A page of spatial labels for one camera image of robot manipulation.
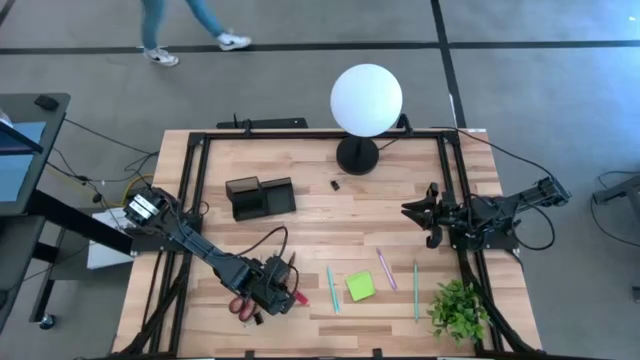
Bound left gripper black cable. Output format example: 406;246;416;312
234;225;291;261

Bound purple pen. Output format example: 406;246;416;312
375;247;399;292

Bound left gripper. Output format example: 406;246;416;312
244;253;301;317

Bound person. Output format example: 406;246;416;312
138;0;253;68

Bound blue lit monitor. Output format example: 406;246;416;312
0;118;49;204

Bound black power strip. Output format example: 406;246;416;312
216;117;310;130

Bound black computer mouse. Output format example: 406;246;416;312
33;94;60;112

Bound white globe table lamp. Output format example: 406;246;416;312
329;63;404;176

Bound black floor cable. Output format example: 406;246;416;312
47;117;161;201

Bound white cardboard box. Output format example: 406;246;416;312
87;206;146;271

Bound green artificial plant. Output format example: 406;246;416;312
426;279;492;346

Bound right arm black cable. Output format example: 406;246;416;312
512;199;557;252

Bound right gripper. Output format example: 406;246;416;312
401;181;476;249

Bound teal pencil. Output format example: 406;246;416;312
412;259;420;323
326;265;342;315

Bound dark grey side desk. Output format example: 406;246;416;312
0;92;136;334

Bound green sticky note pad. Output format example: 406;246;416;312
344;270;377;303

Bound black mesh desk organizer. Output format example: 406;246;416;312
224;175;298;223

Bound grey equipment stand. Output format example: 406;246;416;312
591;171;640;207

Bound yellow floor cable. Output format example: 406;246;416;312
119;173;155;206

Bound black aluminium table frame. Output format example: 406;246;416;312
112;127;544;360

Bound red handled scissors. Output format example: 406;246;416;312
228;294;257;323

